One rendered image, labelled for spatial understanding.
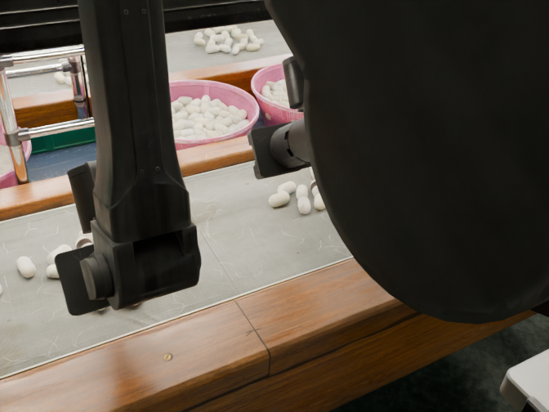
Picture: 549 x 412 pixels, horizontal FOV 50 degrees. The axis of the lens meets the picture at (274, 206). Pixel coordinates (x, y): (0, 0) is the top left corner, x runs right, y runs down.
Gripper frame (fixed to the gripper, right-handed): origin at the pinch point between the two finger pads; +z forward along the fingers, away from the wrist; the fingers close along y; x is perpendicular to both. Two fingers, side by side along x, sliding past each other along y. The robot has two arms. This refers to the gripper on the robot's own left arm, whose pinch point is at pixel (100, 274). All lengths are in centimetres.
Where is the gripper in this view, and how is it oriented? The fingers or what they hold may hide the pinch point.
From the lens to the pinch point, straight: 72.3
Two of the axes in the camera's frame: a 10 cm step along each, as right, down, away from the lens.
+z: -4.0, 1.3, 9.1
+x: 2.7, 9.6, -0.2
